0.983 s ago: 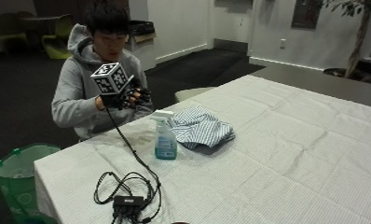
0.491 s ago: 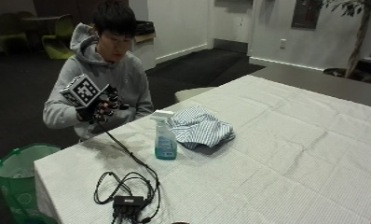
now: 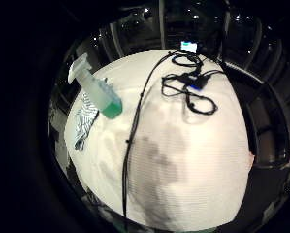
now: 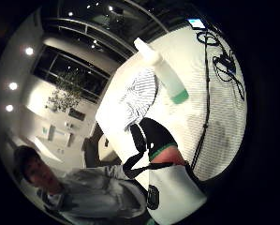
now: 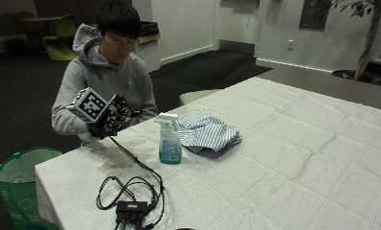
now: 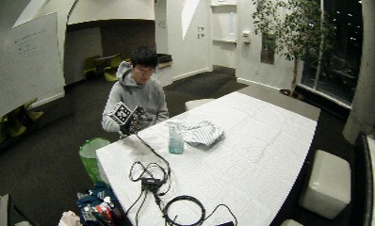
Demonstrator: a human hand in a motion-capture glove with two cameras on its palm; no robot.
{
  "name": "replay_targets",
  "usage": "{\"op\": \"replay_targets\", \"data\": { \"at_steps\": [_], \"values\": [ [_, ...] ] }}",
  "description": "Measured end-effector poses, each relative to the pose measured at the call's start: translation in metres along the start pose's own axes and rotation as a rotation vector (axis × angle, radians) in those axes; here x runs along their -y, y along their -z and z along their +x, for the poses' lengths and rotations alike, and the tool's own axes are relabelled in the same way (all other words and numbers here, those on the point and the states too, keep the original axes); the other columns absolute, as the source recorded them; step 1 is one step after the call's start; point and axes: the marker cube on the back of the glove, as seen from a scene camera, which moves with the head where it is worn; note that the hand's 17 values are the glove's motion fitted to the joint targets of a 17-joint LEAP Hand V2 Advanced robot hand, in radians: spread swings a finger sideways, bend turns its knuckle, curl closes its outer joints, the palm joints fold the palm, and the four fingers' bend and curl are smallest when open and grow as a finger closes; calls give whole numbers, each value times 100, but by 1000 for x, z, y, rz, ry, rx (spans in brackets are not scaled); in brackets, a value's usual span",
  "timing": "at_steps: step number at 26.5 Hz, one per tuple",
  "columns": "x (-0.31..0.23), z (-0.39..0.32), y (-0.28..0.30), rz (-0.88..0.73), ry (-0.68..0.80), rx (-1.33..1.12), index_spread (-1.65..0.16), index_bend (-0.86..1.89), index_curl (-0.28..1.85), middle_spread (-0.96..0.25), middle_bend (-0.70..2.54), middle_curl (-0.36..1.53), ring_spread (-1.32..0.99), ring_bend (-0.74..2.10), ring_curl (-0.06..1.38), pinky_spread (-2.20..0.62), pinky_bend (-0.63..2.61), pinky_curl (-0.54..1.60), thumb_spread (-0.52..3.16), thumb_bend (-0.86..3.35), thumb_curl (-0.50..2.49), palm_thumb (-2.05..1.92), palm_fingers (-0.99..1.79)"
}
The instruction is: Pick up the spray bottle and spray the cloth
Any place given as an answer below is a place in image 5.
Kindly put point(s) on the white marker cube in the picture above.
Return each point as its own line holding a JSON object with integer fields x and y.
{"x": 89, "y": 104}

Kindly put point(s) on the person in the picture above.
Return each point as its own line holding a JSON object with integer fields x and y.
{"x": 108, "y": 72}

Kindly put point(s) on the blue spray bottle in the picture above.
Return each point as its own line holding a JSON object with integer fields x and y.
{"x": 170, "y": 147}

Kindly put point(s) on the striped blue white cloth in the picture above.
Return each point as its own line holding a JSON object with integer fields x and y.
{"x": 205, "y": 129}

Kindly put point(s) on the green chair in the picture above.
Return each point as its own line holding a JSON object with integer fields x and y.
{"x": 12, "y": 38}
{"x": 62, "y": 41}

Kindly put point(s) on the black bag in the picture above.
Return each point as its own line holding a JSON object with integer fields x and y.
{"x": 148, "y": 28}

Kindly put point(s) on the black hub box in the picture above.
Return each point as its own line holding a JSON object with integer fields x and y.
{"x": 132, "y": 206}

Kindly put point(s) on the dark round table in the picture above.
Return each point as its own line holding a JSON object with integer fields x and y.
{"x": 38, "y": 20}

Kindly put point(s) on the green waste bin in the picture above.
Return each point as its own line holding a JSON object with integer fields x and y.
{"x": 20, "y": 188}

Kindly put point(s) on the brown round object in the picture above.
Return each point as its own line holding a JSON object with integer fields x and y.
{"x": 184, "y": 228}

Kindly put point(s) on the white tablecloth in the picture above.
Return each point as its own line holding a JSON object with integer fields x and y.
{"x": 282, "y": 153}

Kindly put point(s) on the potted tree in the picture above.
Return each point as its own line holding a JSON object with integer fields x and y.
{"x": 367, "y": 38}

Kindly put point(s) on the white wall outlet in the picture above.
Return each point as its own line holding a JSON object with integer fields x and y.
{"x": 290, "y": 44}

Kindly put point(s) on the dark wall panel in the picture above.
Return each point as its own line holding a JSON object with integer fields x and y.
{"x": 313, "y": 14}

